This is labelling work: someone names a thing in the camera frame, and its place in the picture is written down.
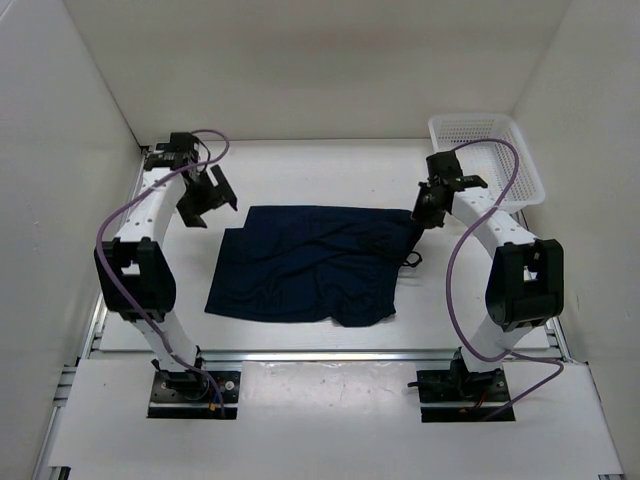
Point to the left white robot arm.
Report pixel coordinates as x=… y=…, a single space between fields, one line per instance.
x=179 y=177

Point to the white plastic mesh basket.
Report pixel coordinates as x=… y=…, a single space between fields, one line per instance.
x=487 y=142

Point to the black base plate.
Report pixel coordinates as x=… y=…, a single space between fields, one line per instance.
x=189 y=396
x=445 y=400

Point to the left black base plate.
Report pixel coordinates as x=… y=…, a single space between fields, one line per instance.
x=189 y=396

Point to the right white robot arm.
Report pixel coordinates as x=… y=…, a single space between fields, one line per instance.
x=526 y=282

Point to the aluminium front rail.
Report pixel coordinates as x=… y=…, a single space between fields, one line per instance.
x=315 y=355

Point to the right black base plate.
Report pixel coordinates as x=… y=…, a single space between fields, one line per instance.
x=445 y=400

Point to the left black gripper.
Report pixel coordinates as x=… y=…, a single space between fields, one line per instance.
x=219 y=195

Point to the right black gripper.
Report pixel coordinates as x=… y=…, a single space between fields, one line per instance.
x=419 y=216

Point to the navy blue shorts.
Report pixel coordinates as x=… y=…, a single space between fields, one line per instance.
x=303 y=264

